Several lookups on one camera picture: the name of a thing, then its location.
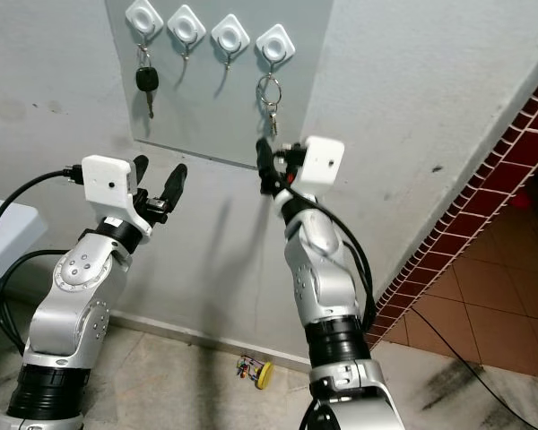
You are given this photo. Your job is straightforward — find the silver key ring with keys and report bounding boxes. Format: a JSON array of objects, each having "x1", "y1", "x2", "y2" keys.
[{"x1": 256, "y1": 72, "x2": 284, "y2": 135}]

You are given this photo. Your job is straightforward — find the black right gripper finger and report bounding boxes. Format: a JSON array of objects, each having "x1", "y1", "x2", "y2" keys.
[{"x1": 256, "y1": 138, "x2": 278, "y2": 194}]

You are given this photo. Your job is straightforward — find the grey wall board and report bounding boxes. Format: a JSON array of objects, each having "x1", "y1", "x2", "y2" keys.
[{"x1": 106, "y1": 0, "x2": 334, "y2": 169}]

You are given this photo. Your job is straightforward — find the white square wall hook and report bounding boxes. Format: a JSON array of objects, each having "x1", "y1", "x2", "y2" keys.
[
  {"x1": 255, "y1": 23, "x2": 297, "y2": 69},
  {"x1": 167, "y1": 4, "x2": 207, "y2": 60},
  {"x1": 210, "y1": 13, "x2": 251, "y2": 69},
  {"x1": 126, "y1": 0, "x2": 165, "y2": 42}
]

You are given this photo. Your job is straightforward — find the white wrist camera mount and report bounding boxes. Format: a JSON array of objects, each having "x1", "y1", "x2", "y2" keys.
[
  {"x1": 301, "y1": 136, "x2": 346, "y2": 188},
  {"x1": 81, "y1": 155, "x2": 154, "y2": 239}
]

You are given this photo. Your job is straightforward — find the white table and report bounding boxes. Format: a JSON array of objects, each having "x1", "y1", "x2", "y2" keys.
[{"x1": 0, "y1": 197, "x2": 37, "y2": 298}]

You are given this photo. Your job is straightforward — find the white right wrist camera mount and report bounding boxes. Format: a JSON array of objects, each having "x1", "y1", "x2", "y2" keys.
[{"x1": 301, "y1": 136, "x2": 346, "y2": 188}]

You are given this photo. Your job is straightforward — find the black floor cable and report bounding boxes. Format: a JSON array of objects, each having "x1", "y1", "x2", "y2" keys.
[{"x1": 399, "y1": 300, "x2": 538, "y2": 409}]

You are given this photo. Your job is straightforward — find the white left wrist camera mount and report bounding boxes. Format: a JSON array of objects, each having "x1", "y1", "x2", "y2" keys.
[{"x1": 81, "y1": 155, "x2": 154, "y2": 239}]

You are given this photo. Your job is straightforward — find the yellow wheel with wires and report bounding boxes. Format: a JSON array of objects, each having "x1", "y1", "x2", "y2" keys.
[{"x1": 238, "y1": 354, "x2": 275, "y2": 391}]

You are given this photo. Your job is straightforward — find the black head car key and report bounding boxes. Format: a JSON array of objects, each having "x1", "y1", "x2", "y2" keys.
[{"x1": 135, "y1": 43, "x2": 161, "y2": 119}]

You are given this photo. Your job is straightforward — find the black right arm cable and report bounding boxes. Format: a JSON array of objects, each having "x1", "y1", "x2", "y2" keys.
[{"x1": 291, "y1": 184, "x2": 377, "y2": 328}]

